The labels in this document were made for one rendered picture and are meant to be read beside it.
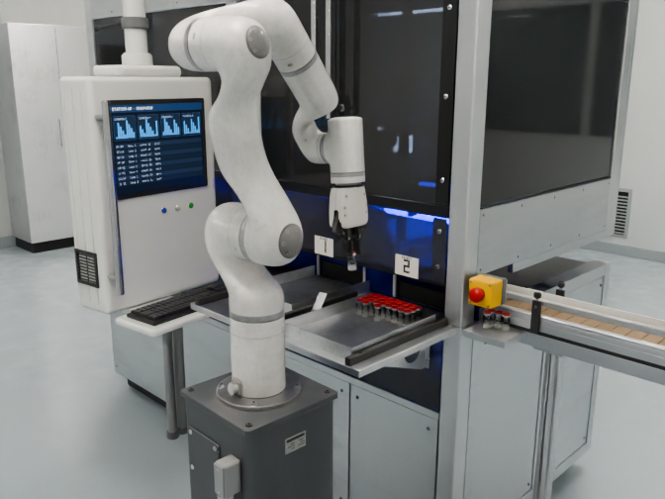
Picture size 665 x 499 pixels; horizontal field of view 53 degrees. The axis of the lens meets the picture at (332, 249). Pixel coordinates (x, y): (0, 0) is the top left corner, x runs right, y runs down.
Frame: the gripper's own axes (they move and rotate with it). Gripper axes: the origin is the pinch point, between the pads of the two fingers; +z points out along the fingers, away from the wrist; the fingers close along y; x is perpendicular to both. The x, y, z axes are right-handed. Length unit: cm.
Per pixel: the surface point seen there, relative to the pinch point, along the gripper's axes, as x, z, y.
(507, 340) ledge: 25.6, 27.9, -31.2
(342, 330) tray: -10.7, 24.7, -7.4
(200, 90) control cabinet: -85, -46, -24
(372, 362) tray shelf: 8.2, 27.1, 3.9
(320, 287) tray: -41, 21, -32
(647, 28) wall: -79, -105, -494
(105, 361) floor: -234, 90, -57
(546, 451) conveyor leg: 30, 63, -45
